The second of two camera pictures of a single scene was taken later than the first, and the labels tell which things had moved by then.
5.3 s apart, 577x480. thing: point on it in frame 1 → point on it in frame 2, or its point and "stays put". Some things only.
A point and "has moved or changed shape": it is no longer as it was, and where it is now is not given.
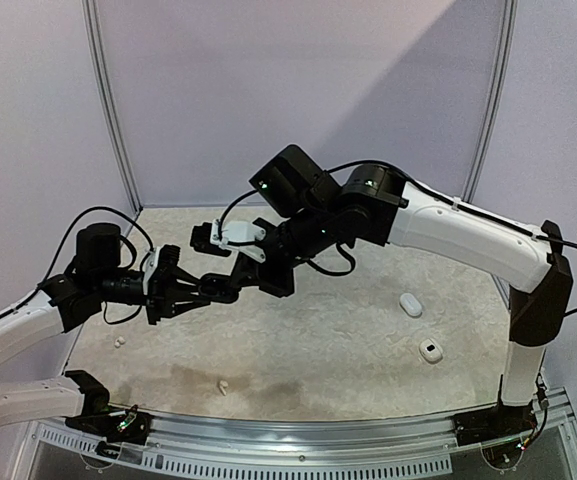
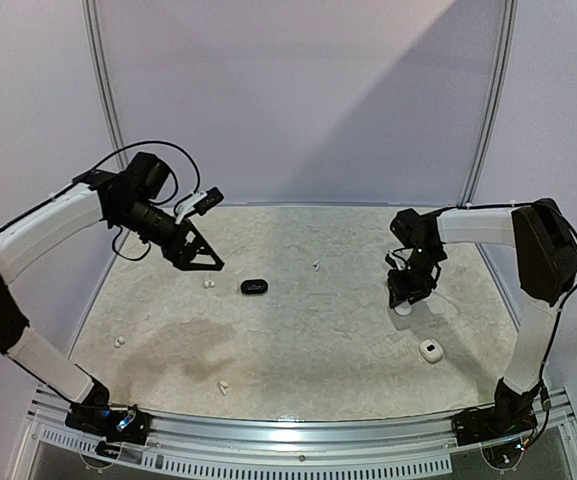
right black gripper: (272, 270) → (407, 288)
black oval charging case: (219, 288) has moved or changed shape
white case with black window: (430, 350) stays put
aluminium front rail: (398, 446) stays put
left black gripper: (166, 290) → (181, 255)
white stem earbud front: (222, 385) stays put
